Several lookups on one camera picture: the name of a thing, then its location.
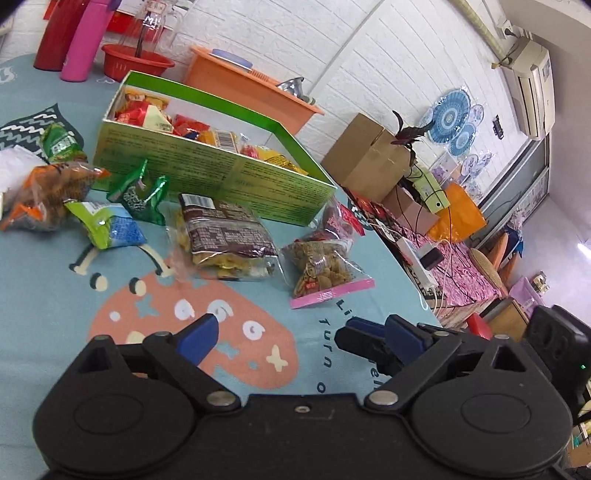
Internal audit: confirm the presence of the white snack packet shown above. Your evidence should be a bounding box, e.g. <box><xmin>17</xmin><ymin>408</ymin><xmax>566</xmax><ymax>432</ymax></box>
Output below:
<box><xmin>0</xmin><ymin>145</ymin><xmax>47</xmax><ymax>213</ymax></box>

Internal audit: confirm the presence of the red packet with white label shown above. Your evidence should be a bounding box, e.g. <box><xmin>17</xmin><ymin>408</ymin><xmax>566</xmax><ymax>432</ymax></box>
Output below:
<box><xmin>113</xmin><ymin>90</ymin><xmax>175</xmax><ymax>134</ymax></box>

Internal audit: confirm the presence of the pink-edged clear snack bag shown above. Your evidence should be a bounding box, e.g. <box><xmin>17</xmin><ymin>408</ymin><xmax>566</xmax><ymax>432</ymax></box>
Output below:
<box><xmin>279</xmin><ymin>233</ymin><xmax>376</xmax><ymax>310</ymax></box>

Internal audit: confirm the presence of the clear bag of red dates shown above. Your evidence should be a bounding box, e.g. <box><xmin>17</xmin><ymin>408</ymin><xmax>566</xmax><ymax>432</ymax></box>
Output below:
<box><xmin>311</xmin><ymin>200</ymin><xmax>365</xmax><ymax>245</ymax></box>

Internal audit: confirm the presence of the purple storage box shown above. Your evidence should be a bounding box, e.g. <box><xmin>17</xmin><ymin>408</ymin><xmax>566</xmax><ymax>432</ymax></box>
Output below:
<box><xmin>508</xmin><ymin>276</ymin><xmax>546</xmax><ymax>308</ymax></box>

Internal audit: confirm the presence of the small brown cardboard box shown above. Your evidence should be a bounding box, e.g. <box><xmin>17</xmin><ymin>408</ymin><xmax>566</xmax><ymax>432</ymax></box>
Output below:
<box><xmin>383</xmin><ymin>187</ymin><xmax>439</xmax><ymax>236</ymax></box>

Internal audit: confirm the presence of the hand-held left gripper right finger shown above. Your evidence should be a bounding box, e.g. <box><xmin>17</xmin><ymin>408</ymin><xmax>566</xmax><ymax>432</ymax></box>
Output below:
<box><xmin>364</xmin><ymin>315</ymin><xmax>561</xmax><ymax>411</ymax></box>

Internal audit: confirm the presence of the dark purple plant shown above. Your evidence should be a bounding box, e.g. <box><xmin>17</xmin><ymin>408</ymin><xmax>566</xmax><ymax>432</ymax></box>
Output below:
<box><xmin>390</xmin><ymin>110</ymin><xmax>435</xmax><ymax>160</ymax></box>

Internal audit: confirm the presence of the blue plate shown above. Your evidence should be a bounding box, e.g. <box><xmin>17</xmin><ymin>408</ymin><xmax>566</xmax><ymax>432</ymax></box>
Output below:
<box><xmin>210</xmin><ymin>48</ymin><xmax>254</xmax><ymax>70</ymax></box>

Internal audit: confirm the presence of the green foil candy packet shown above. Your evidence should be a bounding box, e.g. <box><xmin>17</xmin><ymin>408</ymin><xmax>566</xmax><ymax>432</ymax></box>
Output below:
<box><xmin>106</xmin><ymin>159</ymin><xmax>171</xmax><ymax>227</ymax></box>

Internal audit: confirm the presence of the green cardboard box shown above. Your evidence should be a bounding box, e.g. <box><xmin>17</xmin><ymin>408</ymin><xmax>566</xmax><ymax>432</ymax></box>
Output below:
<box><xmin>92</xmin><ymin>70</ymin><xmax>339</xmax><ymax>227</ymax></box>

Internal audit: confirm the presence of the glass pitcher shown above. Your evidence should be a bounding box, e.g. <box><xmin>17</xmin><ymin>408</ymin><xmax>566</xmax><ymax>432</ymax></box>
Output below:
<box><xmin>117</xmin><ymin>0</ymin><xmax>185</xmax><ymax>56</ymax></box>

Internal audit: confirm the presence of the orange plastic basin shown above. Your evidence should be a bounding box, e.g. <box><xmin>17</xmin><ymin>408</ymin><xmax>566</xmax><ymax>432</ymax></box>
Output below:
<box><xmin>184</xmin><ymin>45</ymin><xmax>325</xmax><ymax>139</ymax></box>

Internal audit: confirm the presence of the blue-white plate wall decoration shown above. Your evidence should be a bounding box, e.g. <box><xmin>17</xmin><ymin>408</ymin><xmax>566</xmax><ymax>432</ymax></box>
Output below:
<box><xmin>462</xmin><ymin>104</ymin><xmax>496</xmax><ymax>195</ymax></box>

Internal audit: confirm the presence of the pink thermos bottle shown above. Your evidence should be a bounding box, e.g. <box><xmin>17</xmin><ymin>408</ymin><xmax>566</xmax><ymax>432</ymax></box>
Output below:
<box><xmin>60</xmin><ymin>0</ymin><xmax>122</xmax><ymax>83</ymax></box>

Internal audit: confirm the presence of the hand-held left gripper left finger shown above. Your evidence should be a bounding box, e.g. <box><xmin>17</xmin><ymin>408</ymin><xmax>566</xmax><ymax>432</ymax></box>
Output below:
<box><xmin>46</xmin><ymin>314</ymin><xmax>243</xmax><ymax>411</ymax></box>

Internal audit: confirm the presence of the clear bag with brown label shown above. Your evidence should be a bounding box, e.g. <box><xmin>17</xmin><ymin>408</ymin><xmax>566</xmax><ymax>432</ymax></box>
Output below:
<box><xmin>167</xmin><ymin>193</ymin><xmax>283</xmax><ymax>282</ymax></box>

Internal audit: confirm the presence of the green and blue snack packet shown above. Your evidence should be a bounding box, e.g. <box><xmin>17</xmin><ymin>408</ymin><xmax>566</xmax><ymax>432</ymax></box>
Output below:
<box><xmin>64</xmin><ymin>199</ymin><xmax>148</xmax><ymax>251</ymax></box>

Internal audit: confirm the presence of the large brown cardboard box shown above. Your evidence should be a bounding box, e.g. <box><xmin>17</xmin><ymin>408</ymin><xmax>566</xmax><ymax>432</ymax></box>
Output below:
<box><xmin>321</xmin><ymin>112</ymin><xmax>411</xmax><ymax>204</ymax></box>

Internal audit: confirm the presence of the red plastic basket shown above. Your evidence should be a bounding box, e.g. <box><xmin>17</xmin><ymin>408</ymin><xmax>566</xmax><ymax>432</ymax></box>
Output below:
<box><xmin>102</xmin><ymin>44</ymin><xmax>176</xmax><ymax>84</ymax></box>

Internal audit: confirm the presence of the orange snack packet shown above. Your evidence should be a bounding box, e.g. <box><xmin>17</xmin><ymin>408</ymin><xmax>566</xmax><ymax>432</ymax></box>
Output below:
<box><xmin>0</xmin><ymin>161</ymin><xmax>112</xmax><ymax>232</ymax></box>

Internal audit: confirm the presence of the red stool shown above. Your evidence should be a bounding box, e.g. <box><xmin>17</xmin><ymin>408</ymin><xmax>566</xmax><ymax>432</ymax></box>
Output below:
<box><xmin>466</xmin><ymin>311</ymin><xmax>492</xmax><ymax>340</ymax></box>

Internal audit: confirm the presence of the dark stick utensil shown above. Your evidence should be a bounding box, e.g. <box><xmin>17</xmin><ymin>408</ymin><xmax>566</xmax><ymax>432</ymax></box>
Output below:
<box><xmin>133</xmin><ymin>16</ymin><xmax>149</xmax><ymax>58</ymax></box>

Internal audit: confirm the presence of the yellow-orange snack packet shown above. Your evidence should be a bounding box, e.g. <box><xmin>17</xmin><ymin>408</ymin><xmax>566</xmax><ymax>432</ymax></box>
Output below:
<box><xmin>198</xmin><ymin>129</ymin><xmax>243</xmax><ymax>153</ymax></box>

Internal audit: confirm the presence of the white power strip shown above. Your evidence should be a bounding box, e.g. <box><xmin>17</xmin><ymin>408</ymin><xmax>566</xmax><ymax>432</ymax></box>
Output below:
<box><xmin>396</xmin><ymin>237</ymin><xmax>439</xmax><ymax>291</ymax></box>

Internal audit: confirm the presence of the red thermos jug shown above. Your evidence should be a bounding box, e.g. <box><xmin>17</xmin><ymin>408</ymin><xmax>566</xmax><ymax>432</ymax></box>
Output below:
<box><xmin>33</xmin><ymin>0</ymin><xmax>90</xmax><ymax>72</ymax></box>

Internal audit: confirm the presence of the metal strainer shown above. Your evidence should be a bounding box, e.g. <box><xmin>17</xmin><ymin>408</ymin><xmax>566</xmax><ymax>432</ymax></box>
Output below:
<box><xmin>277</xmin><ymin>78</ymin><xmax>308</xmax><ymax>97</ymax></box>

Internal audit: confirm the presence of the teal printed tablecloth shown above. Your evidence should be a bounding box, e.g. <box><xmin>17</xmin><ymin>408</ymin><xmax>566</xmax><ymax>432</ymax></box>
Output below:
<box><xmin>0</xmin><ymin>53</ymin><xmax>446</xmax><ymax>462</ymax></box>

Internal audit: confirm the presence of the green shoe box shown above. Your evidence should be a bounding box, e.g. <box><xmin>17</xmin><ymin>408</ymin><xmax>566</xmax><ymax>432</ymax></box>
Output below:
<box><xmin>411</xmin><ymin>164</ymin><xmax>451</xmax><ymax>214</ymax></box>

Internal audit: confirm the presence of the woven straw cushion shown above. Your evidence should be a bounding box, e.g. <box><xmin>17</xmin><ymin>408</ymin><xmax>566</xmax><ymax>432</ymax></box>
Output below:
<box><xmin>468</xmin><ymin>247</ymin><xmax>509</xmax><ymax>296</ymax></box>

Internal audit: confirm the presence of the orange bag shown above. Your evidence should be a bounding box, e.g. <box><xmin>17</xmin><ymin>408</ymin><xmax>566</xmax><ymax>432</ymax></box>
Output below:
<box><xmin>427</xmin><ymin>182</ymin><xmax>488</xmax><ymax>243</ymax></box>

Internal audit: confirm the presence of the blue fan wall decoration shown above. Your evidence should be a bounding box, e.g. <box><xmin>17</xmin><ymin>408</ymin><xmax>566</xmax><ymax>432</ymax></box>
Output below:
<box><xmin>427</xmin><ymin>89</ymin><xmax>478</xmax><ymax>158</ymax></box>

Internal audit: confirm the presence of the red wall calendar poster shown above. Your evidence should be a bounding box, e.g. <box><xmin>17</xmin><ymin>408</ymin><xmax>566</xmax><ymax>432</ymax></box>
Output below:
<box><xmin>105</xmin><ymin>10</ymin><xmax>137</xmax><ymax>35</ymax></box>

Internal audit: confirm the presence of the black charger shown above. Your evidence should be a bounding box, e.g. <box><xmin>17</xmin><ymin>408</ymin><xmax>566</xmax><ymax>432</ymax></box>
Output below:
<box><xmin>418</xmin><ymin>247</ymin><xmax>445</xmax><ymax>271</ymax></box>

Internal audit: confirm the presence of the dark green snack packet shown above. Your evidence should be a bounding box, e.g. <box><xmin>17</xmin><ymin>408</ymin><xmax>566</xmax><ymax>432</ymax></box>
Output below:
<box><xmin>39</xmin><ymin>122</ymin><xmax>88</xmax><ymax>164</ymax></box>

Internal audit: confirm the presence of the air conditioner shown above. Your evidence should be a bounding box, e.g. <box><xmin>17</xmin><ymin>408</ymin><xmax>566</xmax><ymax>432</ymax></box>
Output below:
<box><xmin>501</xmin><ymin>34</ymin><xmax>555</xmax><ymax>141</ymax></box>

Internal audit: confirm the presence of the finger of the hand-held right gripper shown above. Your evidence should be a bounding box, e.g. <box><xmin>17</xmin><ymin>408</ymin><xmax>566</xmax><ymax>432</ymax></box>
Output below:
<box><xmin>335</xmin><ymin>318</ymin><xmax>407</xmax><ymax>377</ymax></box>

